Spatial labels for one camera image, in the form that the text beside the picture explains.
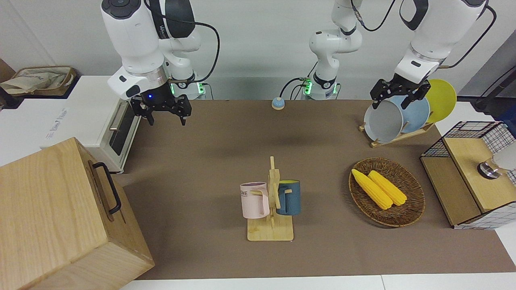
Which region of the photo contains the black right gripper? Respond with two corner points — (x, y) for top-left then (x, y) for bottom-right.
(129, 82), (193, 126)

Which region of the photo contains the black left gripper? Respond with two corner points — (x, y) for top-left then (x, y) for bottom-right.
(370, 74), (431, 110)

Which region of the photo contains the black metal drawer handle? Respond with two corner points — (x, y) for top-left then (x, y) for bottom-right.
(92, 162), (122, 215)

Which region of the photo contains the light wooden drawer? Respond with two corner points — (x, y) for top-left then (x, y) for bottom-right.
(79, 146), (137, 243)

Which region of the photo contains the grey plate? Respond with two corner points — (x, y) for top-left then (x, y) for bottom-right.
(364, 99), (404, 144)

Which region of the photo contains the light blue plate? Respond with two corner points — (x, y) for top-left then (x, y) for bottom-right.
(389, 95), (431, 134)

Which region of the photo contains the wooden plate rack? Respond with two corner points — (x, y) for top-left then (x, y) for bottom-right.
(359, 122), (435, 148)

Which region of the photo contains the yellow plate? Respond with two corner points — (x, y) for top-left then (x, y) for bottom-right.
(425, 79), (457, 124)

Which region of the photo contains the brown wicker basket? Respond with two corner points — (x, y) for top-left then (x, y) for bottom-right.
(348, 157), (426, 228)

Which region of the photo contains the yellow corn cob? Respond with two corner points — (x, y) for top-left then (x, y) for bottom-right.
(351, 169), (393, 210)
(368, 170), (407, 206)

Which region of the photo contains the black floor stand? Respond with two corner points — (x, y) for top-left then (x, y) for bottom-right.
(472, 66), (516, 117)

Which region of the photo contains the brown cardboard box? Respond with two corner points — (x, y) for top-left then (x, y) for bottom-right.
(10, 66), (77, 97)

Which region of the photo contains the white toaster oven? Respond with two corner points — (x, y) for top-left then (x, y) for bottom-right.
(0, 76), (142, 174)

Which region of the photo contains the silver and white lamp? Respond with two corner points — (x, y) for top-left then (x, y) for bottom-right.
(478, 151), (516, 180)

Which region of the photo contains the pink mug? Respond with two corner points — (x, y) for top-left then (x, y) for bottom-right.
(240, 182), (270, 219)

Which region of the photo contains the beige cloth bag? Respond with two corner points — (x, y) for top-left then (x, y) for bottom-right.
(0, 68), (71, 95)

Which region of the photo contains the dark blue mug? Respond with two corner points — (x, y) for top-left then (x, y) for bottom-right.
(276, 180), (301, 216)

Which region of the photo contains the light wooden cabinet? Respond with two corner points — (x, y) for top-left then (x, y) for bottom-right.
(0, 137), (155, 290)

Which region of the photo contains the wooden mug rack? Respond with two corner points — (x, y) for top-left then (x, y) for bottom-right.
(247, 156), (294, 242)

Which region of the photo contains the brown table mat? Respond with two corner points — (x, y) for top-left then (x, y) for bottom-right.
(115, 99), (516, 280)

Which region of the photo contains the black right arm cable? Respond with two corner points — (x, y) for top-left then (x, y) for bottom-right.
(147, 0), (221, 84)

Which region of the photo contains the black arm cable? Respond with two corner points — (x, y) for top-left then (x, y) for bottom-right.
(147, 0), (221, 84)
(439, 4), (497, 69)

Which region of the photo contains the wood and wire shelf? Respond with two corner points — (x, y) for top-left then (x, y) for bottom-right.
(420, 121), (516, 230)

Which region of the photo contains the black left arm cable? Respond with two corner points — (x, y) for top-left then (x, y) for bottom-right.
(439, 4), (497, 69)

